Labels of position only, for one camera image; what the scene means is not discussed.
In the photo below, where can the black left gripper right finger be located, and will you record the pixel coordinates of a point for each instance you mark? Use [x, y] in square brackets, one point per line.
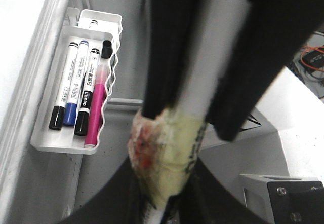
[272, 33]

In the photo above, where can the black and white whiteboard marker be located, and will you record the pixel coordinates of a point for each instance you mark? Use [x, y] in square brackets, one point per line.
[179, 130]

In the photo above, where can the black deli whiteboard marker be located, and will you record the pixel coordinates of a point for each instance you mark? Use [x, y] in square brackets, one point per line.
[82, 121]

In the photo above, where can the black capped whiteboard marker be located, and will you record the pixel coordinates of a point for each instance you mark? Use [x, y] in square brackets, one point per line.
[57, 116]

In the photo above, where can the white marker tray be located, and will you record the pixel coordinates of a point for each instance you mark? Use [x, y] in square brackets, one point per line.
[107, 22]
[64, 140]

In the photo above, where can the black device with orange cable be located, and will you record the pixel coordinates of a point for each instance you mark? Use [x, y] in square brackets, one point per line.
[312, 59]

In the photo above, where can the black bracket with screws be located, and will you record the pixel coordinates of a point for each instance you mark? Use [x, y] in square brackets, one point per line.
[296, 201]

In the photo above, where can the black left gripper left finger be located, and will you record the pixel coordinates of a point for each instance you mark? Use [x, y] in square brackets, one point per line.
[170, 24]

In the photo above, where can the white whiteboard with grey frame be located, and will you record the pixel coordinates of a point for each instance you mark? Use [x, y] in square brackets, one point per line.
[36, 187]

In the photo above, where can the blue capped whiteboard marker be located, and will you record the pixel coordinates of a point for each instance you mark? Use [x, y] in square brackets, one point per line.
[76, 82]

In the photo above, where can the pink marker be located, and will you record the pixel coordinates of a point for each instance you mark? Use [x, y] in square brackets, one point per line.
[96, 106]

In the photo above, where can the marker in rear tray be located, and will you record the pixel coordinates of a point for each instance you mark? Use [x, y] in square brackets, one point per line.
[93, 24]

